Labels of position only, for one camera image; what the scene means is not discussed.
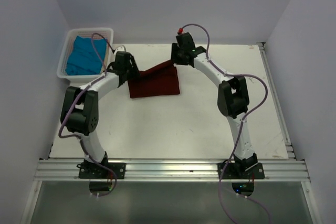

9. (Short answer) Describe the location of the dark red t shirt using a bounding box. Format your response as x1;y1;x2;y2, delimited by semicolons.
128;60;181;99

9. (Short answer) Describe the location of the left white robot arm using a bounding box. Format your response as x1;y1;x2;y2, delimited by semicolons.
58;51;140;178

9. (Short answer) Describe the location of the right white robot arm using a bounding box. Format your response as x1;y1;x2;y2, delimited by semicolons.
171;31;258;178

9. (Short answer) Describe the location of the white plastic basket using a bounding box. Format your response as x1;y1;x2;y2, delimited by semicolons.
57;27;113;83

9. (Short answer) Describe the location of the blue t shirt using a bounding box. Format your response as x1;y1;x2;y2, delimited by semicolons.
66;36;102;76

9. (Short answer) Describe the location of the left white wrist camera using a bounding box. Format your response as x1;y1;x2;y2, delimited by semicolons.
111;45;127;62

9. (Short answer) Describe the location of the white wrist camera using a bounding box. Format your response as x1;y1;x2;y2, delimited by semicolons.
177;27;184;35
111;45;127;62

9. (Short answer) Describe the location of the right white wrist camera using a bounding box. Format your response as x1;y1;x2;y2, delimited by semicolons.
177;27;184;35

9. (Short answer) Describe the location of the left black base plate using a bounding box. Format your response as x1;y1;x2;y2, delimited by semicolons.
76;159;126;179

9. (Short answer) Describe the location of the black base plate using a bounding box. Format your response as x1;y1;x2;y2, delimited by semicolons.
76;159;126;179
217;159;265;179

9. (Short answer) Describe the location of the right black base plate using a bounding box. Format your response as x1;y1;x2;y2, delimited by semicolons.
217;159;265;179

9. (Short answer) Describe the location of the aluminium mounting rail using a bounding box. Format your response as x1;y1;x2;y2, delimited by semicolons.
34;158;310;182

